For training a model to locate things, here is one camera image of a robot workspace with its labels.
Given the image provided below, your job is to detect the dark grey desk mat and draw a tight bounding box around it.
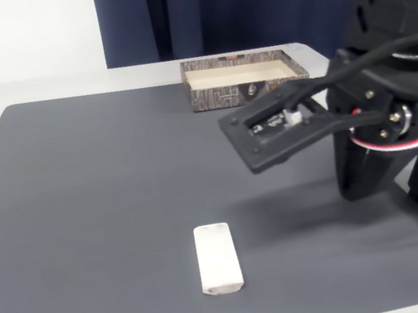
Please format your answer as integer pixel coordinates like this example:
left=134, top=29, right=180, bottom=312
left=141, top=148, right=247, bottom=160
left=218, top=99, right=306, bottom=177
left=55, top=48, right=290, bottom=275
left=0, top=36, right=418, bottom=313

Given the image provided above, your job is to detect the navy blue curtain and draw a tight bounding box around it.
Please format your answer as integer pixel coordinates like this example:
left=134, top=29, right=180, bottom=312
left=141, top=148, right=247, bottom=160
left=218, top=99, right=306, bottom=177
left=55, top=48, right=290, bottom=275
left=92, top=0, right=405, bottom=97

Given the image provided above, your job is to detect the white rectangular block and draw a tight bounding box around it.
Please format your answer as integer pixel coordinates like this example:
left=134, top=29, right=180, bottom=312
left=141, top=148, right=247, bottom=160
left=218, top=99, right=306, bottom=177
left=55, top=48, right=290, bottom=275
left=192, top=219, right=248, bottom=300

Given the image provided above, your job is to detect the red white gripper servo wire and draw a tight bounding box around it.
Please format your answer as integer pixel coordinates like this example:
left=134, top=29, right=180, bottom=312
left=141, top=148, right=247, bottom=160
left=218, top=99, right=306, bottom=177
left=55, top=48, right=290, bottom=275
left=344, top=99, right=418, bottom=160

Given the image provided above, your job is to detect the bark-pattern open cardboard box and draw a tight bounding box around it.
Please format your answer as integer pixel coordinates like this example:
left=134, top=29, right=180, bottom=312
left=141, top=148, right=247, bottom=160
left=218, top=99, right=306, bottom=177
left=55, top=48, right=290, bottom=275
left=178, top=41, right=314, bottom=116

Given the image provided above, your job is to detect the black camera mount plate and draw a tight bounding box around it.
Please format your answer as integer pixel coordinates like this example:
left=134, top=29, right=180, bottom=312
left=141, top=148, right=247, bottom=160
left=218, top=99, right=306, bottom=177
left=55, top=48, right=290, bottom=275
left=213, top=66, right=390, bottom=180

